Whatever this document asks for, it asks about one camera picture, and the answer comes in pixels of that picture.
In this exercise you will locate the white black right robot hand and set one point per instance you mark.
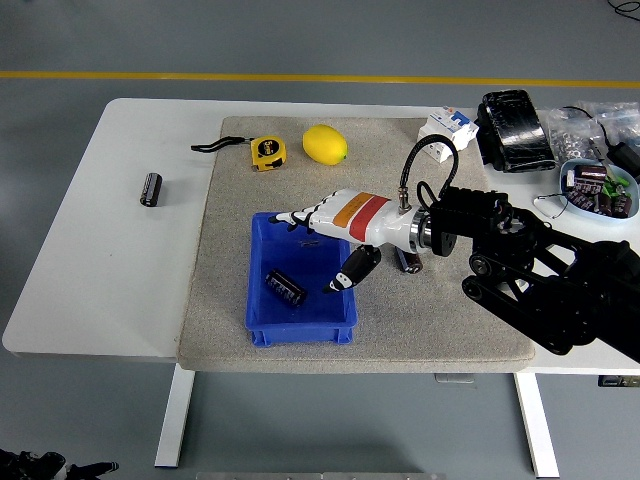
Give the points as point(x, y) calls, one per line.
point(360, 220)

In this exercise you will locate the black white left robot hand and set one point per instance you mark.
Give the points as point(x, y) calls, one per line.
point(30, 467)

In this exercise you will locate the blue plastic box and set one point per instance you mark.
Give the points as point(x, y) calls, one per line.
point(300, 320)

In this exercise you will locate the black table control box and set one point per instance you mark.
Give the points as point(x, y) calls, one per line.
point(617, 381)

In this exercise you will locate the yellow lemon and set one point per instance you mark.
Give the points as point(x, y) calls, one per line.
point(325, 145)

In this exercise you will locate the yellow tape measure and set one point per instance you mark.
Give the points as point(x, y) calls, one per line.
point(268, 153)

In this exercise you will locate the grey-brown mat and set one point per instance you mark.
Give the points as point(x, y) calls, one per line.
point(400, 330)

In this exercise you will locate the white blue circuit breaker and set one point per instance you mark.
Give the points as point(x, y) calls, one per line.
point(447, 127)

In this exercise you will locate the white table leg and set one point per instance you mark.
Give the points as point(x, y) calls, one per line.
point(172, 425)
point(537, 425)

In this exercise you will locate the glossy black case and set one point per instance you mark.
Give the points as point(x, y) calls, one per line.
point(515, 130)

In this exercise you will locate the light blue bowl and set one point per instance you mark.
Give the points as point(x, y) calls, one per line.
point(567, 172)

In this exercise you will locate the clear bag of metal nuts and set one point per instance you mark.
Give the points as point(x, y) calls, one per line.
point(570, 140)

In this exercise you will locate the small green parts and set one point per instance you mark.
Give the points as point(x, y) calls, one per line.
point(612, 185)

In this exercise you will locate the clear plastic bag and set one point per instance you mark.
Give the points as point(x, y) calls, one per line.
point(617, 117)

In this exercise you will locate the grey under-table bracket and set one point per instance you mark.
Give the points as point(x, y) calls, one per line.
point(454, 378)

